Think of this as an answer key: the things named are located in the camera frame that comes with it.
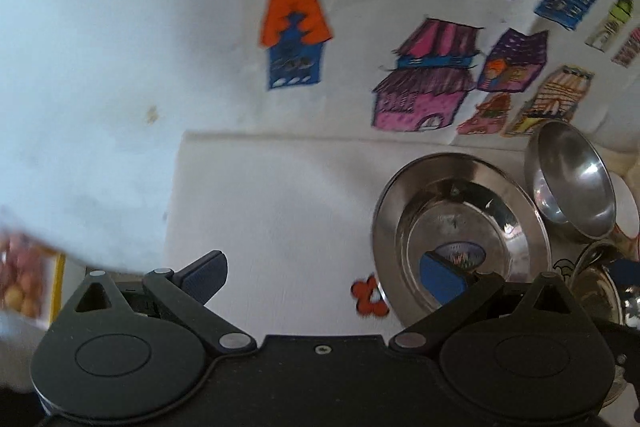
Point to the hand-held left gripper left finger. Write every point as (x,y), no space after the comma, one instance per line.
(202,277)

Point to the large steel bowl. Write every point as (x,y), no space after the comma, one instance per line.
(570,187)

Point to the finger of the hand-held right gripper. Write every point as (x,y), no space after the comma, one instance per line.
(625,272)

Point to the paper sheet with house drawings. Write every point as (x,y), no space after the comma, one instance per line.
(440,57)

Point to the small steel bowl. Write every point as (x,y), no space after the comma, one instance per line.
(595,287)

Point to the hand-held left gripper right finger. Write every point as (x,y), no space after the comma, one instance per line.
(440,279)

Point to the steel plate with blue label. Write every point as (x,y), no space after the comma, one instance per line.
(450,217)

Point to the white bowl with red rim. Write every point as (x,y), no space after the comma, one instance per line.
(627,217)

